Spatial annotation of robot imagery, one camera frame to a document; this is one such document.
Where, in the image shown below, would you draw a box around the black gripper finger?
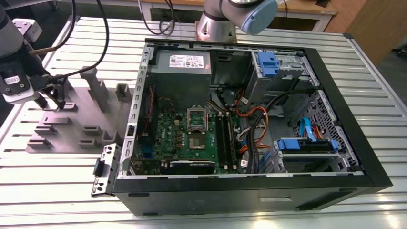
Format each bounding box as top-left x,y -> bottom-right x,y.
33,83 -> 54,110
52,76 -> 66,112

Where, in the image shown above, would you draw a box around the metal socket cover frame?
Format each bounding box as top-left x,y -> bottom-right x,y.
185,104 -> 209,134

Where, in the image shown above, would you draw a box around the CPU socket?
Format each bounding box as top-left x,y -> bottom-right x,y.
188,134 -> 208,150

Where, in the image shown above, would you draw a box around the grey plastic parts rack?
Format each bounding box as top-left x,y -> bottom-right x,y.
24,66 -> 136,154

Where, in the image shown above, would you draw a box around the black case fan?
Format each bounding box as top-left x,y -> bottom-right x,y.
141,83 -> 157,121

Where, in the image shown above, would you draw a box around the metal expansion card retainer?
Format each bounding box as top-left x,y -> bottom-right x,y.
90,142 -> 124,198

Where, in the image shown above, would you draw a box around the green motherboard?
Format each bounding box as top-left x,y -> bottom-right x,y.
132,104 -> 245,175

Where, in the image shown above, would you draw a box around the grey power supply unit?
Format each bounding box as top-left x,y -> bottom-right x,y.
148,49 -> 213,110

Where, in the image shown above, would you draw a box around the black graphics card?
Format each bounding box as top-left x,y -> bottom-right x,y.
160,158 -> 217,176

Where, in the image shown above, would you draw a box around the blue plastic drive latch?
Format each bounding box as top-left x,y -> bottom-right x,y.
257,51 -> 280,78

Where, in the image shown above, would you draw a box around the black open PC case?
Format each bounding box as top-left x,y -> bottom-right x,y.
90,37 -> 393,217

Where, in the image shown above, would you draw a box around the grey metal drive cage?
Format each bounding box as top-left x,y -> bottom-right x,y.
245,49 -> 320,104

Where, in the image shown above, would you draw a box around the hard disk in blue carrier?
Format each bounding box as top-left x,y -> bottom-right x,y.
272,137 -> 340,155

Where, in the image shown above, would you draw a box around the grey metal disk bay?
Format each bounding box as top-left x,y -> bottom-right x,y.
270,135 -> 361,174

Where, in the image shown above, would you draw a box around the wooden desk white legs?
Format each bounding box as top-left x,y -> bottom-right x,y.
138,0 -> 338,32

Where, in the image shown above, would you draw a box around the wooden cabinet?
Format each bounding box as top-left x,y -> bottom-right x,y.
325,0 -> 407,65

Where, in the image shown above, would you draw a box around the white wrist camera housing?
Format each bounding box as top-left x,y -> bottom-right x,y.
0,68 -> 34,105

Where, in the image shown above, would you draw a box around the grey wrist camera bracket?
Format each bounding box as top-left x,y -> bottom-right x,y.
12,20 -> 42,43

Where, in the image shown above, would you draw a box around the black camera cable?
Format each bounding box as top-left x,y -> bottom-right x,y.
29,0 -> 77,55
29,0 -> 110,90

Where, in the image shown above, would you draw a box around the red black fan wire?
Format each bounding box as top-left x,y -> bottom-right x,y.
142,85 -> 156,138

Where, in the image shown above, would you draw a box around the dark blue retainer handle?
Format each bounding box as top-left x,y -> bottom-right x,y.
92,159 -> 105,177

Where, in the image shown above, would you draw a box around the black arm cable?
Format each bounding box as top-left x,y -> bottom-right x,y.
137,0 -> 174,35

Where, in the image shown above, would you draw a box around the yellow black wire bundle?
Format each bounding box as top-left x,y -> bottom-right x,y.
205,100 -> 229,113

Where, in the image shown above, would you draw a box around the black wire loop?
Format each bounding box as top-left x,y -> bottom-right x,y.
216,83 -> 244,110

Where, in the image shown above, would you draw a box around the white plug wire bundle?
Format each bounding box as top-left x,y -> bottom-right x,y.
234,126 -> 252,144

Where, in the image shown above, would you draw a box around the thick black cable bundle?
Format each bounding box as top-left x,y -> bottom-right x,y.
246,88 -> 313,174

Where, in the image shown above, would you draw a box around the orange yellow wire bundle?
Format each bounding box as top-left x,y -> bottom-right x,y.
236,106 -> 270,156

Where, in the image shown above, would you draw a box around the blue flat wire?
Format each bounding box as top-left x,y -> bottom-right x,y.
298,117 -> 320,142
257,151 -> 270,173

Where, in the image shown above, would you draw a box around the orange disk power wire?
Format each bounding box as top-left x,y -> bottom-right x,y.
312,125 -> 324,141

